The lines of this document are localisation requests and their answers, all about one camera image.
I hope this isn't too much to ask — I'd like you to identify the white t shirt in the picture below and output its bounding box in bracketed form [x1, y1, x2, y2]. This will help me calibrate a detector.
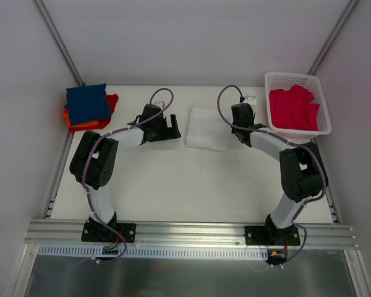
[185, 106, 239, 152]

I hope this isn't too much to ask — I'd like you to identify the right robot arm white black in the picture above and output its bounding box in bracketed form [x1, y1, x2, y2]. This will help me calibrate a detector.
[231, 103, 328, 245]

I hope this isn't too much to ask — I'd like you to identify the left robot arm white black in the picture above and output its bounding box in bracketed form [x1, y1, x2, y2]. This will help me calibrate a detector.
[69, 103, 181, 241]

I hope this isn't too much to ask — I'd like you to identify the crumpled pink t shirt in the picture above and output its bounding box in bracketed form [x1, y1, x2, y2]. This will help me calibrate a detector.
[269, 85, 320, 131]

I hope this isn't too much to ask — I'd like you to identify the folded red t shirt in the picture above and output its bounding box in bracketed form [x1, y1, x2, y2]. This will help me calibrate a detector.
[68, 93, 119, 133]

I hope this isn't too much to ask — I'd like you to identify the white plastic basket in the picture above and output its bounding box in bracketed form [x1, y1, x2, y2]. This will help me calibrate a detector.
[265, 72, 331, 139]

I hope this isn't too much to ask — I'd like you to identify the folded blue t shirt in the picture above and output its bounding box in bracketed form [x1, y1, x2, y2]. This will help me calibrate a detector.
[65, 84, 111, 125]

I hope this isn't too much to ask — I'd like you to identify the folded orange t shirt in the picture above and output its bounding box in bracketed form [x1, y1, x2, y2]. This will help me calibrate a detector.
[62, 108, 99, 129]

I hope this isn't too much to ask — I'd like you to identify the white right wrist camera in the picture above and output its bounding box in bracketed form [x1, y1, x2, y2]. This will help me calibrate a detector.
[240, 95, 257, 106]

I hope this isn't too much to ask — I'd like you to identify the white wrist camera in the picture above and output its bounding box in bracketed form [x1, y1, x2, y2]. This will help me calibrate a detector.
[240, 95, 257, 106]
[154, 100, 166, 109]

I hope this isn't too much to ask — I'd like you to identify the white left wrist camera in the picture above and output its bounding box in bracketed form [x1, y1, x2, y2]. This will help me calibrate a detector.
[154, 100, 166, 109]

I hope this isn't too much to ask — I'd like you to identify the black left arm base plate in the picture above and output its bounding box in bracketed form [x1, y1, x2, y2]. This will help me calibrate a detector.
[81, 217, 137, 243]

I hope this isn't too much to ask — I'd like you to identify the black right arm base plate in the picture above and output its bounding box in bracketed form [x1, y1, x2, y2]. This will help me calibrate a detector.
[244, 225, 301, 246]

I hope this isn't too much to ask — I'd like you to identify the right aluminium frame post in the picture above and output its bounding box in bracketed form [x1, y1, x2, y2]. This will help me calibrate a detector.
[307, 0, 360, 75]

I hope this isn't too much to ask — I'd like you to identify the aluminium frame post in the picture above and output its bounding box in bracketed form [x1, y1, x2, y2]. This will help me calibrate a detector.
[32, 0, 85, 86]
[307, 0, 360, 75]

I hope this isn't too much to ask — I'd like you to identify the left aluminium frame post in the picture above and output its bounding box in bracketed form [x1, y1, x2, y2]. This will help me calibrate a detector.
[32, 0, 85, 86]

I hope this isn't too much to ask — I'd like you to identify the white slotted cable duct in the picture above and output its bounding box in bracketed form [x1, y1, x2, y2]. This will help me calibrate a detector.
[38, 244, 268, 260]

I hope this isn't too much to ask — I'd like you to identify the aluminium mounting rail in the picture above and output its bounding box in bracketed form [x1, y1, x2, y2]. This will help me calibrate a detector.
[25, 219, 359, 250]

